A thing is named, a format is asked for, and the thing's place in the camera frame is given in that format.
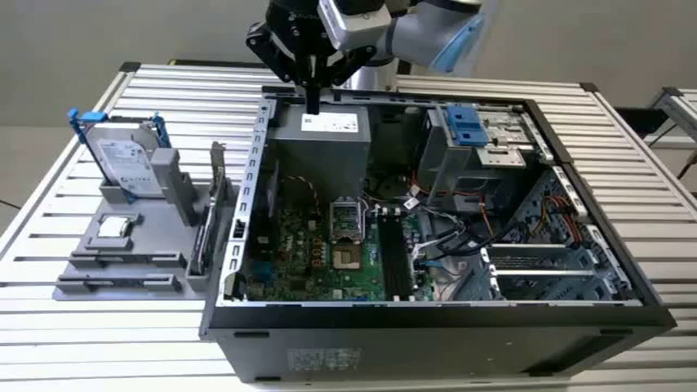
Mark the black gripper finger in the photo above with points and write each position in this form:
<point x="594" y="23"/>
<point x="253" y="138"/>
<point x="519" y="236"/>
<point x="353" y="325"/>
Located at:
<point x="353" y="62"/>
<point x="268" y="53"/>

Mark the RAM stick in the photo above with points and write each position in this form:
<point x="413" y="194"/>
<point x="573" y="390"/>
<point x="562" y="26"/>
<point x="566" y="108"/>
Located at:
<point x="125" y="257"/>
<point x="120" y="280"/>

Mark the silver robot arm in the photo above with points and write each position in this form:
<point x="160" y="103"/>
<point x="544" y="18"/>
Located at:
<point x="413" y="36"/>

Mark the black RAM slot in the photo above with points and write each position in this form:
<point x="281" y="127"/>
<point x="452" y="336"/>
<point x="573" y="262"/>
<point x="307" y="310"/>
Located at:
<point x="392" y="257"/>
<point x="405" y="257"/>
<point x="385" y="257"/>
<point x="399" y="257"/>

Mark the grey power supply unit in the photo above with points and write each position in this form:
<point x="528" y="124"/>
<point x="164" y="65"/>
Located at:
<point x="321" y="163"/>

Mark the silver disk bay cage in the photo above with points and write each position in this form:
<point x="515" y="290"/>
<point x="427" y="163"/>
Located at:
<point x="452" y="163"/>

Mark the black case fan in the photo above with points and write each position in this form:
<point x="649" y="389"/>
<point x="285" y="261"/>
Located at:
<point x="272" y="192"/>

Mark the hard disk in blue carrier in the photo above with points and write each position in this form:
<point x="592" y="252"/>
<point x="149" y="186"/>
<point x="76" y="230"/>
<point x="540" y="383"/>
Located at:
<point x="125" y="163"/>

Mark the graphics card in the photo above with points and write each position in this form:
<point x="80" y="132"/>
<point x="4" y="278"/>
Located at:
<point x="204" y="241"/>

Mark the CPU socket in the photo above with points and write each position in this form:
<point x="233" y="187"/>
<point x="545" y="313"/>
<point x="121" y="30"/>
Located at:
<point x="348" y="258"/>

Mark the grey parts rack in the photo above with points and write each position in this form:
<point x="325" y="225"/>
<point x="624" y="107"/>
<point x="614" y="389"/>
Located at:
<point x="147" y="228"/>

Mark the green motherboard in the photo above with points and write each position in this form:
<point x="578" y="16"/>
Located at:
<point x="305" y="261"/>

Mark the silver CPU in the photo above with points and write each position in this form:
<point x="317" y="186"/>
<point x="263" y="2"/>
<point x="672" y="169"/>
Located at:
<point x="115" y="226"/>

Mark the metal slat side table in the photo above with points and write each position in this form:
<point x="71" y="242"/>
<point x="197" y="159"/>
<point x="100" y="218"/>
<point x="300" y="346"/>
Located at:
<point x="674" y="106"/>

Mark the grey perforated disk bay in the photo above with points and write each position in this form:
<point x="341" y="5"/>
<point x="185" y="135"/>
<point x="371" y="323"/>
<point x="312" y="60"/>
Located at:
<point x="523" y="272"/>

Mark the black PC case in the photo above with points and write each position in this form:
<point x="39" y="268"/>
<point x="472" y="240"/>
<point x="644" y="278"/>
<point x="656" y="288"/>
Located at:
<point x="381" y="351"/>

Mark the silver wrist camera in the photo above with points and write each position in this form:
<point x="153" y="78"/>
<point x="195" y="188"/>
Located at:
<point x="353" y="24"/>

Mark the blue plastic drive bracket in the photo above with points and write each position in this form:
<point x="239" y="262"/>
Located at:
<point x="463" y="122"/>

